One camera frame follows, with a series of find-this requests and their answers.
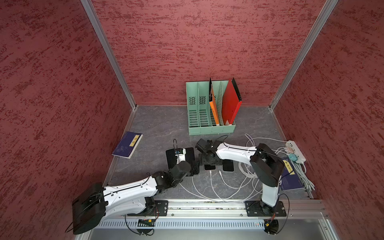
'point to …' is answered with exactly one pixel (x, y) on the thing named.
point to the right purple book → (290, 179)
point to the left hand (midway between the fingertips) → (192, 165)
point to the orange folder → (213, 104)
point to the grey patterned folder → (219, 104)
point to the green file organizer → (200, 118)
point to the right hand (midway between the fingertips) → (208, 164)
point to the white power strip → (294, 147)
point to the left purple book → (127, 145)
